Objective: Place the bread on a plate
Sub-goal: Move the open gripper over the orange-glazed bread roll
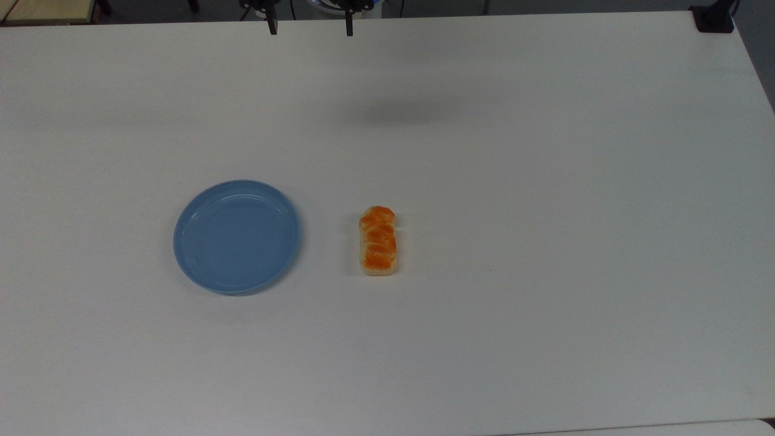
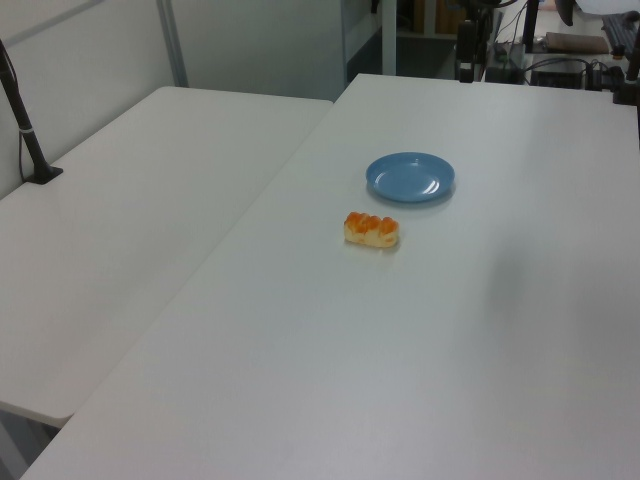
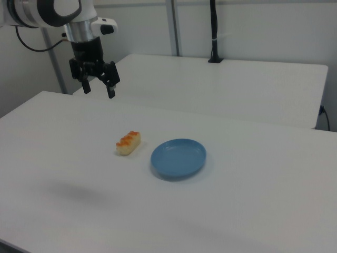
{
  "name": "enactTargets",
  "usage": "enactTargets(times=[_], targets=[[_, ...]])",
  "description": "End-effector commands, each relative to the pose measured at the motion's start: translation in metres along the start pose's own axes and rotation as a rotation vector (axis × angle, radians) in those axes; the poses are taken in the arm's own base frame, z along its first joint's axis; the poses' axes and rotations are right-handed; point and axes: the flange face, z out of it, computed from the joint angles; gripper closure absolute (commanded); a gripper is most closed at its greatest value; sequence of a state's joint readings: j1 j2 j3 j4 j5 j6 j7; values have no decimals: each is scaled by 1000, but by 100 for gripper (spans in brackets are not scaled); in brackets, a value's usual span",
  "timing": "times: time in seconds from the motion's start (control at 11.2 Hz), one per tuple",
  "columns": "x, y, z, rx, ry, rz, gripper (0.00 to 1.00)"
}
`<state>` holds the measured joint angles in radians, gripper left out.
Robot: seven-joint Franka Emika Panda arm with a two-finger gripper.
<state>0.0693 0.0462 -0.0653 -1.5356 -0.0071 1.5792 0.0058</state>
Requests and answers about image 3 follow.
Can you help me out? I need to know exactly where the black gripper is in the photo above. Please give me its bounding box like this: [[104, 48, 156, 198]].
[[68, 36, 121, 99]]

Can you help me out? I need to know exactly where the bread with orange topping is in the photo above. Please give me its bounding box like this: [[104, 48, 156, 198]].
[[115, 130, 142, 157]]

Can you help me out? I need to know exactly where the blue round plate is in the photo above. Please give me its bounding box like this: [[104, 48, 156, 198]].
[[150, 138, 207, 182]]

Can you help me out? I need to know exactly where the grey wall partition post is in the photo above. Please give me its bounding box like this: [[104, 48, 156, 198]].
[[42, 27, 70, 95], [171, 0, 183, 57]]

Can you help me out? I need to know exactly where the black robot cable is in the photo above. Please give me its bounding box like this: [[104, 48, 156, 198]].
[[15, 26, 71, 53]]

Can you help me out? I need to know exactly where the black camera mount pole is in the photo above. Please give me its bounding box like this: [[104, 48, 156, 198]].
[[207, 0, 224, 64]]

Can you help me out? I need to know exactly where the black cable with blue plug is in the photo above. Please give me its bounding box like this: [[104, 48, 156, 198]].
[[319, 105, 331, 132]]

